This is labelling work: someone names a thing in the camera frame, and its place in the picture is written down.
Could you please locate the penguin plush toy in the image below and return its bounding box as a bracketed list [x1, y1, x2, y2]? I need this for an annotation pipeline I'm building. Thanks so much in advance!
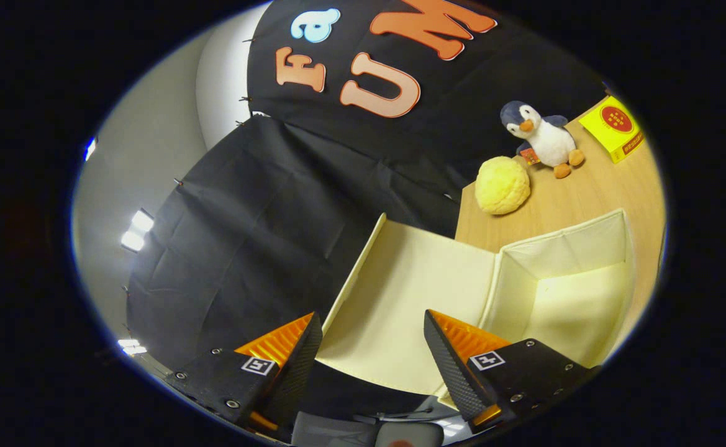
[499, 101, 586, 179]

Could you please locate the yellow round plush toy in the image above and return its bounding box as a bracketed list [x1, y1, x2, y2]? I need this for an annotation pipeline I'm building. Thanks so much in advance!
[474, 156, 531, 216]

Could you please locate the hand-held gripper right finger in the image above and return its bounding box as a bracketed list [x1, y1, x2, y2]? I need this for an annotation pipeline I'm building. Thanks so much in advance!
[424, 309, 601, 434]

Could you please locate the beige fabric storage box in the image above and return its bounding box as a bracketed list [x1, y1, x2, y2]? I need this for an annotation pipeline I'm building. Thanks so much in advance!
[314, 208, 638, 410]

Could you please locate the yellow book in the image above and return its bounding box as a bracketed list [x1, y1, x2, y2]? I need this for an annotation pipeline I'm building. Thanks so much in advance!
[578, 95, 646, 165]

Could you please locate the black backdrop cloth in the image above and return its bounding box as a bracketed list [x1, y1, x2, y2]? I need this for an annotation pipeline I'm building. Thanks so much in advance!
[124, 0, 612, 417]

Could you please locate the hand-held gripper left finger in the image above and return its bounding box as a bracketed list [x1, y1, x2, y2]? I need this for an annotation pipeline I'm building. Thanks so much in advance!
[167, 312, 324, 435]

